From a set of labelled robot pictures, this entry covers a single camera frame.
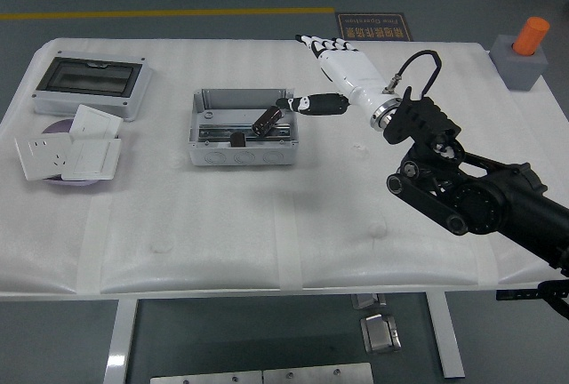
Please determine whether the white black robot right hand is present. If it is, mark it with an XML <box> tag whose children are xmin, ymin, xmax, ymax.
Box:
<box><xmin>274</xmin><ymin>33</ymin><xmax>396</xmax><ymax>117</ymax></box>

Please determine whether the open grey junction box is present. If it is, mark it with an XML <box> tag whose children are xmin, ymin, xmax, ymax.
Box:
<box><xmin>186</xmin><ymin>86</ymin><xmax>298</xmax><ymax>167</ymax></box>

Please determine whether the grey box with dark window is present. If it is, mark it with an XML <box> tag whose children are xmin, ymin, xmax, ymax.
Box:
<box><xmin>31</xmin><ymin>49</ymin><xmax>155</xmax><ymax>123</ymax></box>

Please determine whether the brown floor sign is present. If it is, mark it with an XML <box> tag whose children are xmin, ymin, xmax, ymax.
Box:
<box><xmin>334</xmin><ymin>12</ymin><xmax>414</xmax><ymax>42</ymax></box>

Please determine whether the grey block holder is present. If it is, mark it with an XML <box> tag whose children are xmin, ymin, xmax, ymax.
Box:
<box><xmin>489</xmin><ymin>34</ymin><xmax>549</xmax><ymax>92</ymax></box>

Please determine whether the orange cylinder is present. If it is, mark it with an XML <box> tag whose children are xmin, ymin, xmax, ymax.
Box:
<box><xmin>511</xmin><ymin>16</ymin><xmax>551</xmax><ymax>57</ymax></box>

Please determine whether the white foam table mat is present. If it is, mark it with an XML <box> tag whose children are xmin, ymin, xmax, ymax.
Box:
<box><xmin>0</xmin><ymin>36</ymin><xmax>569</xmax><ymax>296</ymax></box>

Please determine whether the silver metal block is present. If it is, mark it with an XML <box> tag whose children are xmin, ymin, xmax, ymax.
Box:
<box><xmin>359</xmin><ymin>312</ymin><xmax>404</xmax><ymax>355</ymax></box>

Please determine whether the black table control panel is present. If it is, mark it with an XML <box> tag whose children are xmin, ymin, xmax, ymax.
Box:
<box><xmin>495</xmin><ymin>287</ymin><xmax>549</xmax><ymax>301</ymax></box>

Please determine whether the white table leg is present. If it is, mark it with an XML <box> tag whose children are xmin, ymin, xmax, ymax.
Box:
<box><xmin>102</xmin><ymin>298</ymin><xmax>140</xmax><ymax>384</ymax></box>
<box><xmin>424</xmin><ymin>291</ymin><xmax>466</xmax><ymax>380</ymax></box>

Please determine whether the purple round plate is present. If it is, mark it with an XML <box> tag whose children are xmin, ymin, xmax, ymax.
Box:
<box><xmin>42</xmin><ymin>119</ymin><xmax>106</xmax><ymax>188</ymax></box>

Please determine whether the grey metal floor plate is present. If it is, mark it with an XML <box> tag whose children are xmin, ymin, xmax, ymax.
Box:
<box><xmin>149</xmin><ymin>370</ymin><xmax>263</xmax><ymax>384</ymax></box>
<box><xmin>261</xmin><ymin>362</ymin><xmax>374</xmax><ymax>384</ymax></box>

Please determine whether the small silver metal bracket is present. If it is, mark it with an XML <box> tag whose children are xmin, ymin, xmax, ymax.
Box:
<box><xmin>350</xmin><ymin>293</ymin><xmax>388</xmax><ymax>311</ymax></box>

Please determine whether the white wall switch panel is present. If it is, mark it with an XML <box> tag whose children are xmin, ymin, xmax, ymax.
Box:
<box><xmin>69</xmin><ymin>104</ymin><xmax>124</xmax><ymax>140</ymax></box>
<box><xmin>60</xmin><ymin>137</ymin><xmax>124</xmax><ymax>181</ymax></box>

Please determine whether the white wall socket panel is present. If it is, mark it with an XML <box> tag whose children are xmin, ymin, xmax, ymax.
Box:
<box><xmin>13</xmin><ymin>133</ymin><xmax>76</xmax><ymax>182</ymax></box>

